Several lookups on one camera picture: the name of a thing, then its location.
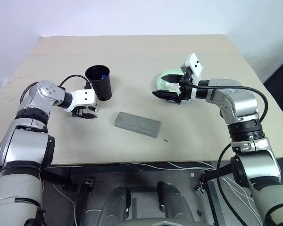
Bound grey glasses case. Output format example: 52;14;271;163
114;112;162;138

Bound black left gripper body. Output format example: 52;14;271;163
71;105;91;118

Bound metal clamp bracket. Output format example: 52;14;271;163
193;180;208;196
84;178;96;193

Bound long white cable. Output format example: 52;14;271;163
47;161;219;171

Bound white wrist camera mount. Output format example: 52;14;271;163
65;89;98;113
180;53;205;101

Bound black cup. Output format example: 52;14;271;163
84;65;113;101

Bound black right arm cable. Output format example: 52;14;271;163
183;80;268;226

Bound tangled white cable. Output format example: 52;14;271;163
220;176;262;221

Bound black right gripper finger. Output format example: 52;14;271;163
152;90;181;102
160;74;183;84

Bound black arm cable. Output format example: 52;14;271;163
183;80;268;226
58;74;92;90

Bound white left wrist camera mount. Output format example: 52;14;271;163
65;89;98;113

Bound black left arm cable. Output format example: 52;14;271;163
58;74;92;90

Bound dark grey rounded shape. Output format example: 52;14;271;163
81;186;133;226
156;181;195;223

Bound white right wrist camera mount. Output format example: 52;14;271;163
180;53;205;101

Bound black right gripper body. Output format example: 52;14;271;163
176;67;194;105

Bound thin white cable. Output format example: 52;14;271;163
52;184;78;223

